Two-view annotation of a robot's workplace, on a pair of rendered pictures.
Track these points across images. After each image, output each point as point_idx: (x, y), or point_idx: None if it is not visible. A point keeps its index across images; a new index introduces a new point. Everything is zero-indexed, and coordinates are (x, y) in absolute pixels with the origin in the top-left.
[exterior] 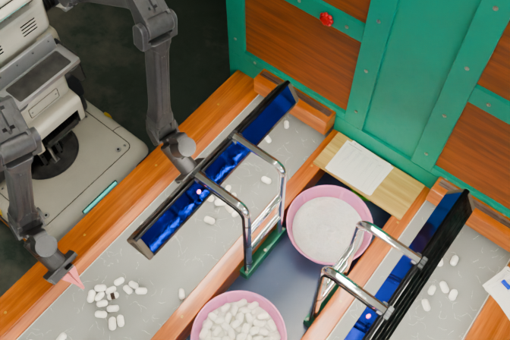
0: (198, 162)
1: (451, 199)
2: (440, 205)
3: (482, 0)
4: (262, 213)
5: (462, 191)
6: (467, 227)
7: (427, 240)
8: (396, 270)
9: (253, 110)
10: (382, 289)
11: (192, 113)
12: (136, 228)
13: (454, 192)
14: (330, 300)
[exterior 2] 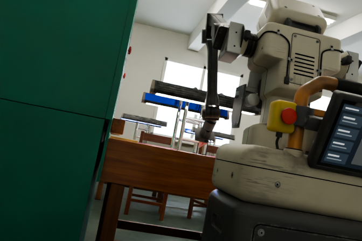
0: (199, 129)
1: (148, 96)
2: (151, 99)
3: (133, 21)
4: (197, 118)
5: (145, 92)
6: None
7: (169, 98)
8: (182, 105)
9: (175, 89)
10: (190, 107)
11: (165, 149)
12: (255, 108)
13: (144, 95)
14: (185, 151)
